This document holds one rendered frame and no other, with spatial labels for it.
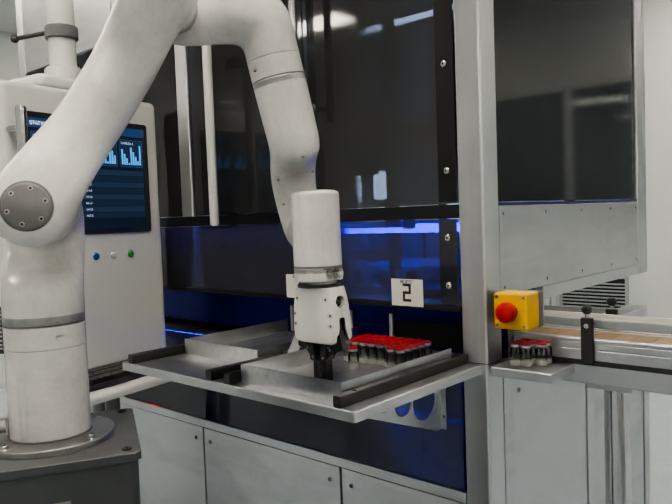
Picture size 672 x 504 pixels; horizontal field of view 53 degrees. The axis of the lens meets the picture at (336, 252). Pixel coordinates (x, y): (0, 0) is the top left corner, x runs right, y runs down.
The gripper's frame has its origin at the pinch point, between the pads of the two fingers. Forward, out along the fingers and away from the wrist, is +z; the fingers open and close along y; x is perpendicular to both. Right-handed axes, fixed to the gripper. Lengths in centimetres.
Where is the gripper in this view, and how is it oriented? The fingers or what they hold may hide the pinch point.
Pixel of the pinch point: (323, 370)
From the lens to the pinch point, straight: 120.6
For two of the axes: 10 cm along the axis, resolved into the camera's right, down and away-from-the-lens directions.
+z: 0.5, 10.0, 0.6
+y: -7.4, 0.0, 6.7
